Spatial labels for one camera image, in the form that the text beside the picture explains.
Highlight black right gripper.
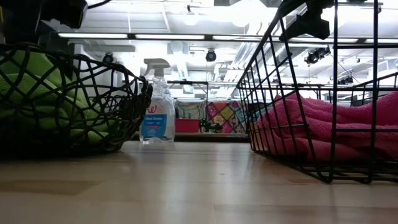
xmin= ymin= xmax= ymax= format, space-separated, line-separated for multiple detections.
xmin=279 ymin=0 xmax=335 ymax=42

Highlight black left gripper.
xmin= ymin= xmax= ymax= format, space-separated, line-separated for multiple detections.
xmin=40 ymin=0 xmax=89 ymax=29

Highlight green microfiber towel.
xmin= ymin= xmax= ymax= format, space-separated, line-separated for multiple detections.
xmin=0 ymin=49 xmax=81 ymax=94
xmin=0 ymin=73 xmax=109 ymax=144

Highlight pink microfiber towel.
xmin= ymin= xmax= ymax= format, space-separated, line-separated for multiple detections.
xmin=273 ymin=91 xmax=398 ymax=127
xmin=256 ymin=108 xmax=398 ymax=162

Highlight ceiling light strip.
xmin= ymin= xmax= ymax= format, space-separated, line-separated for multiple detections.
xmin=57 ymin=32 xmax=398 ymax=44

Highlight round dark wicker basket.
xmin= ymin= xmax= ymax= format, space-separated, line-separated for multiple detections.
xmin=0 ymin=43 xmax=153 ymax=153

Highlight colourful patchwork quilt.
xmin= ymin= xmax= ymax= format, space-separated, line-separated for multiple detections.
xmin=205 ymin=101 xmax=249 ymax=134

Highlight clear glass cleaner spray bottle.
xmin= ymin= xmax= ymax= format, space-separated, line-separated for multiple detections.
xmin=139 ymin=58 xmax=177 ymax=144

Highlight red storage box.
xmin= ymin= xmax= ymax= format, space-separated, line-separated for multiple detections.
xmin=175 ymin=118 xmax=200 ymax=134

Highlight rectangular black wire basket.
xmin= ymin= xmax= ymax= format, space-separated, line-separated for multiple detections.
xmin=236 ymin=0 xmax=398 ymax=184

